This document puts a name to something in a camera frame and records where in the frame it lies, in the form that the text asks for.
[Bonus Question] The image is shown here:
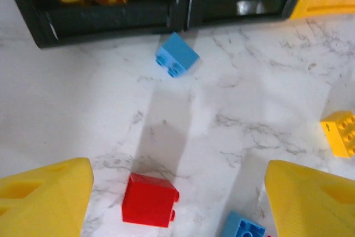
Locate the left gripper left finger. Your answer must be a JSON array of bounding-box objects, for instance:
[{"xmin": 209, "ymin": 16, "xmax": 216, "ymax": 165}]
[{"xmin": 0, "ymin": 158, "xmax": 94, "ymax": 237}]

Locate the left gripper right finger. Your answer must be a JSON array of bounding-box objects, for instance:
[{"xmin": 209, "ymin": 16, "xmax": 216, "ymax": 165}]
[{"xmin": 263, "ymin": 160, "xmax": 355, "ymax": 237}]

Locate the long blue lego brick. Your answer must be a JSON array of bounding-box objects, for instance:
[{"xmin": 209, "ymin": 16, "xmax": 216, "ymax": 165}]
[{"xmin": 220, "ymin": 210, "xmax": 267, "ymax": 237}]

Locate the red lego brick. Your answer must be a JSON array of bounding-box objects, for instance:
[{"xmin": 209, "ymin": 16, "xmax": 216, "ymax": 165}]
[{"xmin": 121, "ymin": 173, "xmax": 180, "ymax": 229}]

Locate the small blue lego brick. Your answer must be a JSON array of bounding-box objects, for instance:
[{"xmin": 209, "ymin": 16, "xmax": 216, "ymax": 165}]
[{"xmin": 155, "ymin": 31, "xmax": 200, "ymax": 78}]

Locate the black plastic bin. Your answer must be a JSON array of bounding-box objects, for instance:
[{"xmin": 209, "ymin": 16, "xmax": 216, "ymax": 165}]
[
  {"xmin": 11, "ymin": 0, "xmax": 189, "ymax": 49},
  {"xmin": 180, "ymin": 0, "xmax": 313, "ymax": 31}
]

